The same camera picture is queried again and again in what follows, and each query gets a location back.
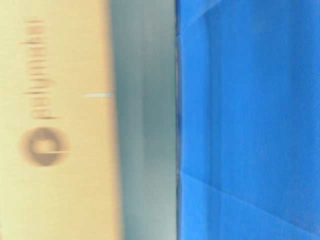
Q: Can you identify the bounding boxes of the blue table cloth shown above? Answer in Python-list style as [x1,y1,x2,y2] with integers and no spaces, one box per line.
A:
[176,0,320,240]

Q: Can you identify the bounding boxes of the brown polymaker cardboard box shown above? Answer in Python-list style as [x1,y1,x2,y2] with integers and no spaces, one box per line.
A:
[0,0,123,240]

